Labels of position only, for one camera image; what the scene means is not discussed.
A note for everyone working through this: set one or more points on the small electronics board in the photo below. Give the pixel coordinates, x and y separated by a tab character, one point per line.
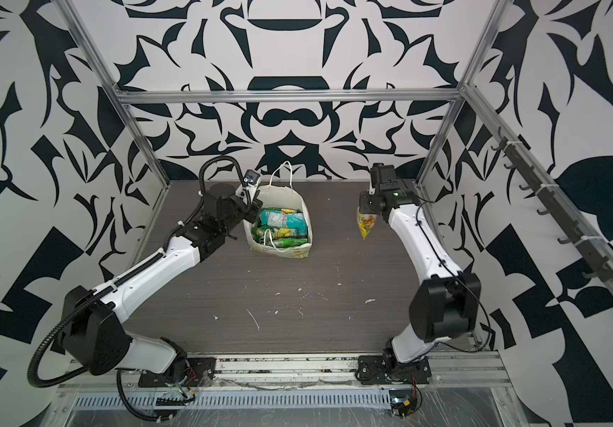
404	403

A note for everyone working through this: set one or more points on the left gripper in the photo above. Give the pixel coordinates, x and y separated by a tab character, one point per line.
254	205

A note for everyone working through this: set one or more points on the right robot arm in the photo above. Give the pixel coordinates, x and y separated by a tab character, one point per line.
447	302

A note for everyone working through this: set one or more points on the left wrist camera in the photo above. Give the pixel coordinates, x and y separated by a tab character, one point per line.
251	179

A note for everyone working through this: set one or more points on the white slotted cable duct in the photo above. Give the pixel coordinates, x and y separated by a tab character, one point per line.
296	399

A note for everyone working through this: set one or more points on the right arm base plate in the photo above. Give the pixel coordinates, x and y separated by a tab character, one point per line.
394	369

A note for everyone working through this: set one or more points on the white floral paper bag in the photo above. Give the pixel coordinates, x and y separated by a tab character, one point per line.
281	197

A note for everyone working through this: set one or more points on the black wall hook rack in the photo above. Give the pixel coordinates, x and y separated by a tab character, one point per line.
577	231

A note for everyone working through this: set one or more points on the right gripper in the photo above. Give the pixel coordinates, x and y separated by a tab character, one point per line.
365	203

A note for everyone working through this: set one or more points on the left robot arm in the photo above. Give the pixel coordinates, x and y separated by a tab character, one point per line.
93	332

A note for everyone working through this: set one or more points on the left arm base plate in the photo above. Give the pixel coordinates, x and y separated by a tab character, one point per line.
193	372

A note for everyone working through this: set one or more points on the teal snack packet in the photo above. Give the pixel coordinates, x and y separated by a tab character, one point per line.
284	218

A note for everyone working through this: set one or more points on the green snack packet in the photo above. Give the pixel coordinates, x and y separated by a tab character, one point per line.
279	238

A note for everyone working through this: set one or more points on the yellow snack packet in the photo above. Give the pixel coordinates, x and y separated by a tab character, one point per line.
365	222

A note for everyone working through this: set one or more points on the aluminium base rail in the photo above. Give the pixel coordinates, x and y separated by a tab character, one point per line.
303	371

